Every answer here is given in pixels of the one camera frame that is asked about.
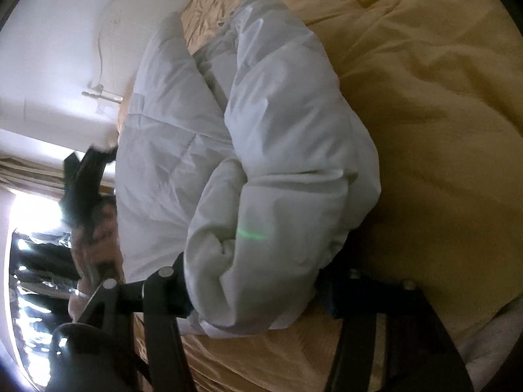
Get white bed headboard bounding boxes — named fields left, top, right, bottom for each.
left=82, top=0, right=191, bottom=107

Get tan orange bed cover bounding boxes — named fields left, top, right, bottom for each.
left=118, top=0, right=523, bottom=392

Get beige window curtain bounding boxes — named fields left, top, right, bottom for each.
left=1, top=156, right=114, bottom=198

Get dark clothes on rack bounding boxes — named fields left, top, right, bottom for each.
left=9, top=232, right=80, bottom=318

